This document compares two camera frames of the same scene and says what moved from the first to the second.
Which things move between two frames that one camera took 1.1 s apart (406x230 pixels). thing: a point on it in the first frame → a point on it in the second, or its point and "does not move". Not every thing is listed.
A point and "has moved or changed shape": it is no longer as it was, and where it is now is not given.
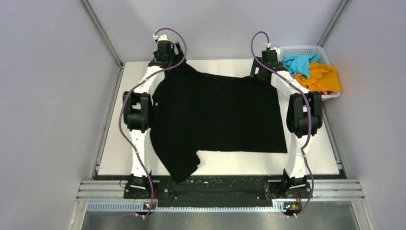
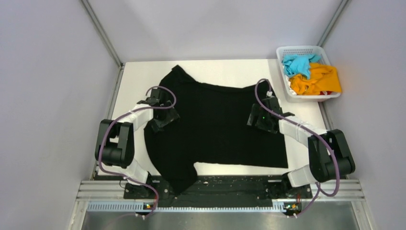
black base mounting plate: [217, 191] does not move
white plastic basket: [317, 50] does not move
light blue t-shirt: [299, 64] does not move
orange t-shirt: [322, 78] does not move
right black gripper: [256, 64] → [258, 110]
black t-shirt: [194, 111] has moved or changed shape
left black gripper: [179, 57] → [171, 115]
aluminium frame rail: [108, 190] does not move
